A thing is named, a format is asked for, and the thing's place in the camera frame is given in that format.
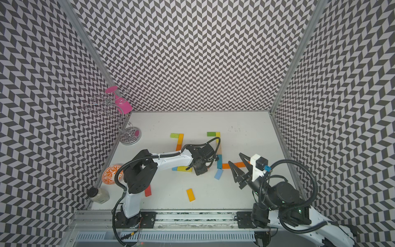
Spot yellow-orange block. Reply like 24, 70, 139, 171
177, 134, 184, 146
186, 188, 195, 202

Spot natural wood block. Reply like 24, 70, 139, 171
217, 144, 222, 155

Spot small glass jar black lid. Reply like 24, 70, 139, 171
87, 187, 110, 204

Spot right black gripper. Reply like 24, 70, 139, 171
228, 153, 278, 211

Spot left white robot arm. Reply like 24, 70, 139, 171
112, 137, 221, 229

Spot pink wire jewelry stand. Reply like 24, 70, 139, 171
81, 86, 142, 145

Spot red block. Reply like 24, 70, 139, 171
145, 185, 152, 197

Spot metal base rail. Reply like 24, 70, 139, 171
67, 208, 328, 245

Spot yellow-green long block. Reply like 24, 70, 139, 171
177, 166, 192, 172

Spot teal block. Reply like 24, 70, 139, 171
217, 154, 223, 169

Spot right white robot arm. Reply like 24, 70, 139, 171
228, 153, 357, 247

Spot orange patterned plate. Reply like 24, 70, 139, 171
101, 164, 122, 185

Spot light blue block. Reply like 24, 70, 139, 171
215, 169, 223, 180

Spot light green block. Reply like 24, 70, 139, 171
170, 133, 179, 139

